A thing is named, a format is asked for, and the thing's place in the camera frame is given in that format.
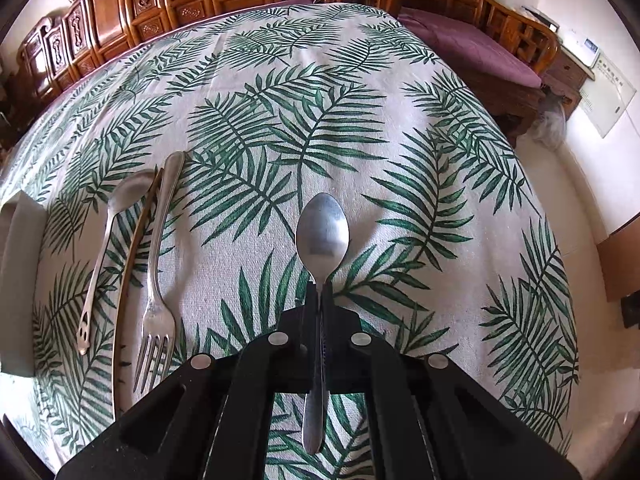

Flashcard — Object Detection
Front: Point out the white wall panel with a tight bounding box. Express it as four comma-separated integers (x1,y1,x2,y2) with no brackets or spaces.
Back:
580,52,637,138

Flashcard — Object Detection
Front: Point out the wooden side table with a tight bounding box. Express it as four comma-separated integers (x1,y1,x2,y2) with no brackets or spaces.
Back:
542,42,596,106

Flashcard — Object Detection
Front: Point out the purple armchair cushion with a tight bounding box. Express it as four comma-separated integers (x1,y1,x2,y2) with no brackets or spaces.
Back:
397,7,542,87

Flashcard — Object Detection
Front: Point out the wooden chopstick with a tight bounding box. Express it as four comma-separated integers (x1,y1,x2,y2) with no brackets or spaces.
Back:
112,167,165,421

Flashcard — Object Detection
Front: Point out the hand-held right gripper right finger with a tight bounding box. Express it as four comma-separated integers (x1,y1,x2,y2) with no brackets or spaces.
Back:
322,282,583,480

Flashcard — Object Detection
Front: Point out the carved wooden armchair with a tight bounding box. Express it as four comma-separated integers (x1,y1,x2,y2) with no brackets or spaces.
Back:
345,0,560,147

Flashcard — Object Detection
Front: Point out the white device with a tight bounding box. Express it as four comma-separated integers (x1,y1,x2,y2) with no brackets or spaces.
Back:
520,6,561,31

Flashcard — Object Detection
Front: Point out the grey metal tray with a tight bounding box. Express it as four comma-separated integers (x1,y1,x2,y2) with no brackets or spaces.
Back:
0,191,47,378

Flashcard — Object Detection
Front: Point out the metal spoon slotted handle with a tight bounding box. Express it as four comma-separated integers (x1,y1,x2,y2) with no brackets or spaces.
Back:
76,169,157,356

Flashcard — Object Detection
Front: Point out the metal fork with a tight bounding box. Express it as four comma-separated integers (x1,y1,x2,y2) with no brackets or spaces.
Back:
132,151,187,395

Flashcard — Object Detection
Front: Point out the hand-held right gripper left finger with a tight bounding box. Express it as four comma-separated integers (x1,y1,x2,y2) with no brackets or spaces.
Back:
55,287,321,480

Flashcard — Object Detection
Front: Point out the plain metal spoon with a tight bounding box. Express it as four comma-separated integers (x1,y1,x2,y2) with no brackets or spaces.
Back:
295,192,350,456

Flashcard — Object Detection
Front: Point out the clear plastic bag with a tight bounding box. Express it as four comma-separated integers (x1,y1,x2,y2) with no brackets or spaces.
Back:
531,92,568,150

